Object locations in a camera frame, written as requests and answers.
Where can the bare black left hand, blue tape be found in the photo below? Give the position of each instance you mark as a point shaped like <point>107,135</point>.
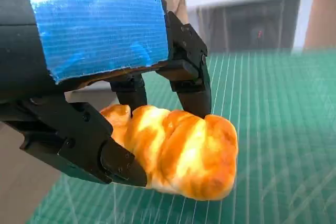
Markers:
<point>99,30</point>

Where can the long braided toy bread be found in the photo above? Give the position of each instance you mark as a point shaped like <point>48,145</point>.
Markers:
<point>189,155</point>

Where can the white cabinet with mesh door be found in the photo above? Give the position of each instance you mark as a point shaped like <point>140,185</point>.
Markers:
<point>262,19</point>

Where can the green cutting mat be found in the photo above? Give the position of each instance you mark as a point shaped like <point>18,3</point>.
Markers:
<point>275,129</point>

